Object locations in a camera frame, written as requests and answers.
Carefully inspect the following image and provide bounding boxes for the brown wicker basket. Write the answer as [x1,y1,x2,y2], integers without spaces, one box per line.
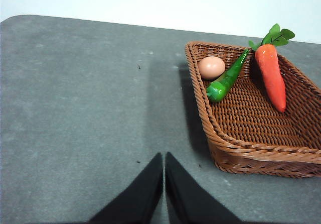
[185,41,321,179]

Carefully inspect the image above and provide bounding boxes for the green chili pepper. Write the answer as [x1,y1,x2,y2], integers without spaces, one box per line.
[206,48,251,103]

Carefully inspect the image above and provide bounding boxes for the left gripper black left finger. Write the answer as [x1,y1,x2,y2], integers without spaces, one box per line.
[88,152,166,224]

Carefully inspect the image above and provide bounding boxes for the brown egg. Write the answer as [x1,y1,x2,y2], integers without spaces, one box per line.
[198,56,226,80]

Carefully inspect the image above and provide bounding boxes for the orange carrot with green leaves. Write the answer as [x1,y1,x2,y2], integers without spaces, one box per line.
[248,23,296,114]

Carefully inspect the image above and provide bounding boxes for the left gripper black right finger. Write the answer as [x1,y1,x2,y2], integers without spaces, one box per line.
[165,151,242,224]

